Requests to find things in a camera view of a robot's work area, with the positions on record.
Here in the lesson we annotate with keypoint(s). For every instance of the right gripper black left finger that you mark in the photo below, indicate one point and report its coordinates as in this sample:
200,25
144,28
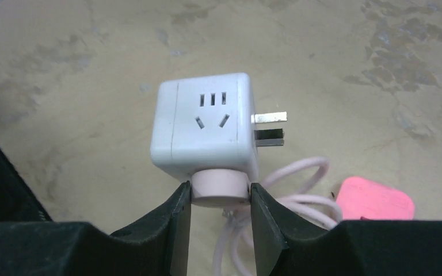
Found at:
155,244

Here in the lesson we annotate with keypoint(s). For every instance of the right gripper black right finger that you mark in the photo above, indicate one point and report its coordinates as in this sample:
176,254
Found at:
286,244

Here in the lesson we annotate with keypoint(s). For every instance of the pink round socket with cord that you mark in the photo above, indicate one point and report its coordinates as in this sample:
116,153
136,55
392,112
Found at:
229,190

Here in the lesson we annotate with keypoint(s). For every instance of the pink plug adapter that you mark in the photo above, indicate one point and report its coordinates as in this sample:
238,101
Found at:
363,199

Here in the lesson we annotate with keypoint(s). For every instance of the white cube power socket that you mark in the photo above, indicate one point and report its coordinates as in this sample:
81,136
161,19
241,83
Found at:
210,122

